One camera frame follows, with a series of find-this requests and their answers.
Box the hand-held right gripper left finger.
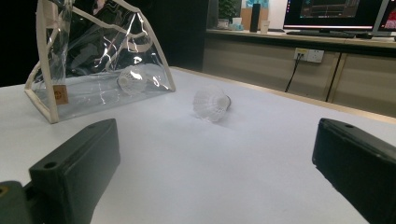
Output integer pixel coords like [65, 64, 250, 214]
[28, 118, 122, 224]

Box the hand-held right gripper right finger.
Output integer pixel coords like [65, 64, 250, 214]
[311, 117, 396, 224]

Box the white shuttlecock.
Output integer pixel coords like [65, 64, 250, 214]
[191, 85, 233, 123]
[116, 64, 149, 96]

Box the clear plastic tote bag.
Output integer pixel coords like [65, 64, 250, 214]
[23, 0, 177, 125]

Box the beige cabinet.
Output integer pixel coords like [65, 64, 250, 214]
[201, 28, 396, 119]

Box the black keyboard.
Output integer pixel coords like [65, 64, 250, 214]
[286, 29, 358, 39]

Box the computer monitor with red screen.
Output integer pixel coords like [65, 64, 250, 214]
[377, 0, 396, 33]

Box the large computer monitor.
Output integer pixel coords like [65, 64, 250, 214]
[282, 0, 390, 31]

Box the white paper cup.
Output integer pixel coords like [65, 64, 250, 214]
[260, 20, 272, 35]

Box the green potted plant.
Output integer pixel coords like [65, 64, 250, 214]
[217, 0, 243, 30]

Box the black wall socket cable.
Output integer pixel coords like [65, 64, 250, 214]
[284, 53, 304, 93]

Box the white wall socket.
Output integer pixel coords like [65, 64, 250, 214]
[292, 47, 326, 64]

